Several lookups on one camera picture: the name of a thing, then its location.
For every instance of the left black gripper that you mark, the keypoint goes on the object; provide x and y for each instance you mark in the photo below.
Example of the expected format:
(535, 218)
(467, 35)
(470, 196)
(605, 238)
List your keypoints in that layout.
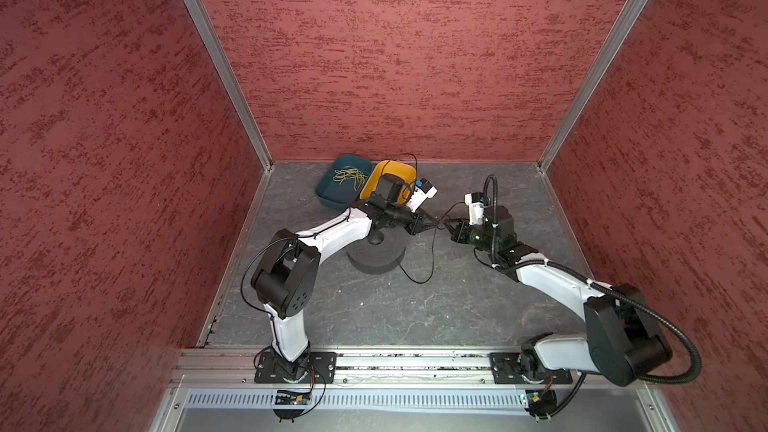
(417, 222)

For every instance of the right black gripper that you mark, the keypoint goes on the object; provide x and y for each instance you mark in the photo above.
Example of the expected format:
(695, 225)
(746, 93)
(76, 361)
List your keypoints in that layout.
(457, 234)

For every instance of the grey cable spool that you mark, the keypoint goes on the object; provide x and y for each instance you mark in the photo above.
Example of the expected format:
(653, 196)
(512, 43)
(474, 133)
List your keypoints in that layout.
(380, 252)

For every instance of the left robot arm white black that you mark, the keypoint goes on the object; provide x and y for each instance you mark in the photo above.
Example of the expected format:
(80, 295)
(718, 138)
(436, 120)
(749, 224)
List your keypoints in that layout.
(285, 276)

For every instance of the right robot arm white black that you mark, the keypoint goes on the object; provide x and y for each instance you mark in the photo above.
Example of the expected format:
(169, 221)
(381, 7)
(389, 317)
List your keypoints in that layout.
(620, 341)

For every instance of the yellow plastic bin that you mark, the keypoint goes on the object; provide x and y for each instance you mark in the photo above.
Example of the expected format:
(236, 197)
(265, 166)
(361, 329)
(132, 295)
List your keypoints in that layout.
(402, 170)

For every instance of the teal plastic bin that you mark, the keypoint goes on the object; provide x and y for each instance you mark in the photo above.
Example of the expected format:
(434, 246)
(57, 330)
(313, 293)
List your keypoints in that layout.
(343, 181)

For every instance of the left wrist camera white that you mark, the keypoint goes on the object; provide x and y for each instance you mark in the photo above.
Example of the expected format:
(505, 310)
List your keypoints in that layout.
(422, 191)

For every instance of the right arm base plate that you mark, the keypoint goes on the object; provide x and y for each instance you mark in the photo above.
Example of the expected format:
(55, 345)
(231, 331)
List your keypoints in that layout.
(504, 368)

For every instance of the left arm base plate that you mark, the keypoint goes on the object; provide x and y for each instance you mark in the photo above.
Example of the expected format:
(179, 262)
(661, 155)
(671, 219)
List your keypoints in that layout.
(271, 368)

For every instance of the aluminium front rail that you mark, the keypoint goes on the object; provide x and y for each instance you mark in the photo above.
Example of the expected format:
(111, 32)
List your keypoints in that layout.
(356, 367)

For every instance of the white vented cable duct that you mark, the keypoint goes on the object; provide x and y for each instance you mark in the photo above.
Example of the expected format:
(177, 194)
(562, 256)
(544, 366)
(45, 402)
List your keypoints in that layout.
(505, 402)

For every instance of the right aluminium corner post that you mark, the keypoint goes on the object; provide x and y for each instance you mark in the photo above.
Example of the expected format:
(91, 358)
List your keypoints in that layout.
(620, 30)

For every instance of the aluminium corner post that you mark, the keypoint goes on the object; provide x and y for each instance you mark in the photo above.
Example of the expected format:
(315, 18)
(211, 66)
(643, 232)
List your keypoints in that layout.
(620, 30)
(226, 74)

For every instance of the left aluminium corner post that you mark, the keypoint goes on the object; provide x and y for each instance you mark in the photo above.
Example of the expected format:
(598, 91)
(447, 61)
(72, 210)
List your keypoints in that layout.
(226, 74)

